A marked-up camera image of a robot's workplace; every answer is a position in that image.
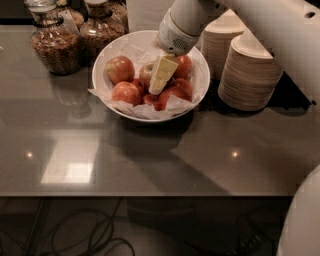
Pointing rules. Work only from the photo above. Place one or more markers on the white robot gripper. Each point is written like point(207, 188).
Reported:
point(174, 37)

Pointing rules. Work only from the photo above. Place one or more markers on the red-green apple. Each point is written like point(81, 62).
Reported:
point(145, 74)

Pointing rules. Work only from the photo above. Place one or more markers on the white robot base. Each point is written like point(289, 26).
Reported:
point(301, 231)

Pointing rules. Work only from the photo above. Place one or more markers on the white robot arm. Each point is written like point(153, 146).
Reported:
point(288, 29)

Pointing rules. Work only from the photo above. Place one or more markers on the red apple back right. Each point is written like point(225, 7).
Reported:
point(184, 67)

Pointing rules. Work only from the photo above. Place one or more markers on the red apple right middle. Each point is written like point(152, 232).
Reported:
point(182, 84)

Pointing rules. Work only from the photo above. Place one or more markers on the white paper bowl liner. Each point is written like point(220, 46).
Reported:
point(133, 53)

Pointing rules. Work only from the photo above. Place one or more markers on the red apple hidden center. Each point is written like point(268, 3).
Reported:
point(139, 86)

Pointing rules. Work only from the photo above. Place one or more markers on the red apple front right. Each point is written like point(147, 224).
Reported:
point(172, 91)

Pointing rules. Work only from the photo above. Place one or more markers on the small red apple front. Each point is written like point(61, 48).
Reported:
point(152, 100)

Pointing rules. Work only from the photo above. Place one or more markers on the white ceramic bowl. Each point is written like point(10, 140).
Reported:
point(133, 41)

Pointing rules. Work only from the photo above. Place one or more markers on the red apple far left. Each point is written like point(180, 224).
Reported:
point(119, 68)

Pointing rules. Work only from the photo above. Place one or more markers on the red apple front left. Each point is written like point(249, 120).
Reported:
point(126, 92)

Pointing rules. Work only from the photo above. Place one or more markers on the paper bowl stack rear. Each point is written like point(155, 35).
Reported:
point(216, 39)

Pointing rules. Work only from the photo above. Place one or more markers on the paper bowl stack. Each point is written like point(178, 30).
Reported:
point(250, 74)
point(216, 39)

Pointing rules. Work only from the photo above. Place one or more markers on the paper bowl stack front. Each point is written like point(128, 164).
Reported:
point(250, 74)

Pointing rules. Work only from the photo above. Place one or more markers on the glass jar back right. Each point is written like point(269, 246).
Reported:
point(119, 9)

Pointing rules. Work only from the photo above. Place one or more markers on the glass granola jar middle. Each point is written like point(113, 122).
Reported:
point(101, 27)

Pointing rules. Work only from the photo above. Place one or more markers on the glass granola jar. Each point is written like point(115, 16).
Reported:
point(101, 27)
point(57, 47)

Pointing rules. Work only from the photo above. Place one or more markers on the glass jar back left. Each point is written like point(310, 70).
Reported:
point(68, 14)

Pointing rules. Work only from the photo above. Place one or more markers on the glass granola jar left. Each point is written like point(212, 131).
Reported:
point(57, 47)

